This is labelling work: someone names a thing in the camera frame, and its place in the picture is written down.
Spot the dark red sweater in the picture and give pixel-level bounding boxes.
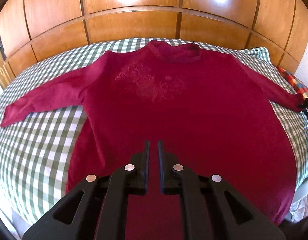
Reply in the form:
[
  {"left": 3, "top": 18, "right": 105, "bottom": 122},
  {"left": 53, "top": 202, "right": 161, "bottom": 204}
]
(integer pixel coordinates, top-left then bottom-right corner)
[{"left": 1, "top": 41, "right": 303, "bottom": 239}]

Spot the multicolour checked pillow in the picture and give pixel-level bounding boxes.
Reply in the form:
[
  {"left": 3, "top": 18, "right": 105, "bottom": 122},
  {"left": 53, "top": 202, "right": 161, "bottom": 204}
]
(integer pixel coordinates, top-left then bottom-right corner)
[{"left": 277, "top": 67, "right": 308, "bottom": 99}]

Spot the green checked bed cover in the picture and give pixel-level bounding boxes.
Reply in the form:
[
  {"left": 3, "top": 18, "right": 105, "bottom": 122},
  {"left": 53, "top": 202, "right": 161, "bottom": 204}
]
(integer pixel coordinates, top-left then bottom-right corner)
[{"left": 0, "top": 37, "right": 308, "bottom": 225}]

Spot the wooden door with handle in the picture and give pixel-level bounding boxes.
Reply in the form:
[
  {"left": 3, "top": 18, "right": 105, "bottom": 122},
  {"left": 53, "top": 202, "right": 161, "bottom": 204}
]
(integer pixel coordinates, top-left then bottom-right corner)
[{"left": 0, "top": 37, "right": 15, "bottom": 90}]

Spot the wooden wardrobe wall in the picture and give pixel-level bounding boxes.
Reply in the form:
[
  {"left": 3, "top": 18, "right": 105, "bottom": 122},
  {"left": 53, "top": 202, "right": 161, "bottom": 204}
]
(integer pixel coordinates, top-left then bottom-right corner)
[{"left": 0, "top": 0, "right": 308, "bottom": 86}]

